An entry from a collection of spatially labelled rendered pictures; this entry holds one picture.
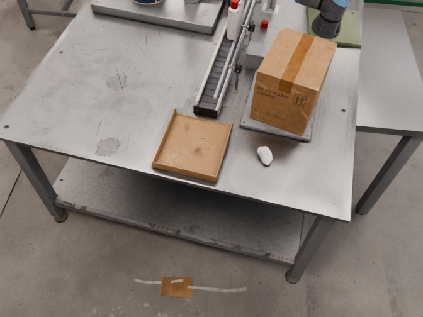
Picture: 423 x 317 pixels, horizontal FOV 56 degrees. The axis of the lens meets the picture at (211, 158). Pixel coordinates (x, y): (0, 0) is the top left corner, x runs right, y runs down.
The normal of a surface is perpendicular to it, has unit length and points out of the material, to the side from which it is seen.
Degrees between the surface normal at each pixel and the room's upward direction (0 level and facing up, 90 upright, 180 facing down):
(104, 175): 1
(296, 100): 90
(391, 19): 0
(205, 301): 0
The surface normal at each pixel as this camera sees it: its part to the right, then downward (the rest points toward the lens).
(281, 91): -0.41, 0.74
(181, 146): 0.03, -0.58
